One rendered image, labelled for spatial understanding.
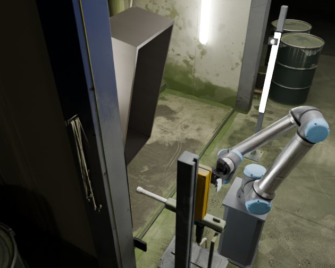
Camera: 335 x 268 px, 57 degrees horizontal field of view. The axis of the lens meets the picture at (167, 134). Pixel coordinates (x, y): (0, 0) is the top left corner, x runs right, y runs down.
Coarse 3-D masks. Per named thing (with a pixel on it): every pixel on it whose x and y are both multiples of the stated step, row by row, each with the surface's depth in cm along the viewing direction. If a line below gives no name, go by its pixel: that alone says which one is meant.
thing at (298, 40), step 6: (282, 36) 427; (288, 36) 429; (294, 36) 429; (300, 36) 429; (306, 36) 428; (312, 36) 426; (288, 42) 411; (294, 42) 411; (300, 42) 411; (306, 42) 411; (312, 42) 411; (318, 42) 411
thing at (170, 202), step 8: (144, 192) 160; (160, 200) 156; (168, 200) 154; (168, 208) 155; (208, 216) 146; (200, 224) 148; (208, 224) 145; (216, 224) 143; (224, 224) 143; (200, 232) 153; (200, 240) 158
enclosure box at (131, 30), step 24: (120, 24) 208; (144, 24) 215; (168, 24) 223; (120, 48) 193; (144, 48) 256; (168, 48) 245; (120, 72) 204; (144, 72) 270; (120, 96) 215; (144, 96) 284; (120, 120) 228; (144, 120) 300; (144, 144) 298
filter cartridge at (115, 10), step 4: (108, 0) 345; (112, 0) 344; (116, 0) 347; (120, 0) 350; (108, 4) 345; (112, 4) 348; (116, 4) 348; (120, 4) 352; (108, 8) 348; (112, 8) 349; (116, 8) 351; (120, 8) 354; (108, 12) 351; (112, 12) 351; (116, 12) 354
